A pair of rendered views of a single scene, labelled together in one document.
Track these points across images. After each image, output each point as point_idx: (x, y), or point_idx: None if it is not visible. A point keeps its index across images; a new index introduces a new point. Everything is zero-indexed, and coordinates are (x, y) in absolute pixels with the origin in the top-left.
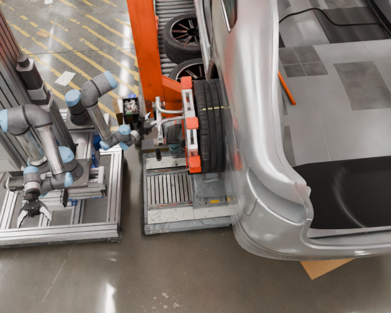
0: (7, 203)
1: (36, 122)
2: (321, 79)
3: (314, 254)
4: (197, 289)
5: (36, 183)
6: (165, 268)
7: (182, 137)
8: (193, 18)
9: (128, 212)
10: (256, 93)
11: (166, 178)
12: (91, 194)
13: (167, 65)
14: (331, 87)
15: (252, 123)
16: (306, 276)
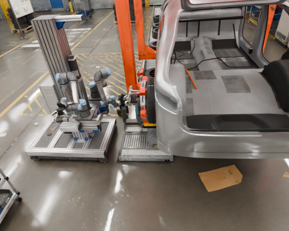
0: (55, 137)
1: (70, 78)
2: (212, 80)
3: (190, 140)
4: (141, 189)
5: (64, 102)
6: (125, 177)
7: (140, 104)
8: None
9: (113, 150)
10: (161, 57)
11: (135, 137)
12: (92, 128)
13: None
14: (217, 84)
15: (157, 68)
16: (205, 189)
